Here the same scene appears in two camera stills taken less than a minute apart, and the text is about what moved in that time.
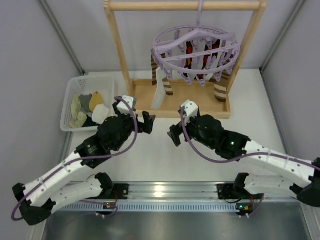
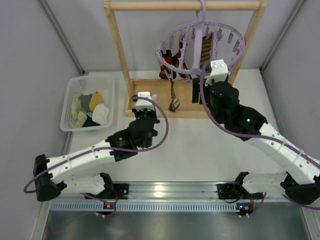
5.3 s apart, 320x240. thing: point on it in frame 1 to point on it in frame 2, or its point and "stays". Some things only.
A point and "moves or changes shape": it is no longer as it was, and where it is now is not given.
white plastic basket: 104,85 stays
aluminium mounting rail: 186,193 stays
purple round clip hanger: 193,52 moves or changes shape
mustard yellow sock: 95,99 stays
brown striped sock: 167,86 to 174,103
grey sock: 84,100 stays
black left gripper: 144,124 to 144,113
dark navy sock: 89,122 stays
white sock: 160,92 moves or changes shape
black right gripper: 179,132 to 200,83
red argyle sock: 215,44 to 176,59
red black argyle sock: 188,61 to 166,73
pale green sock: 78,118 stays
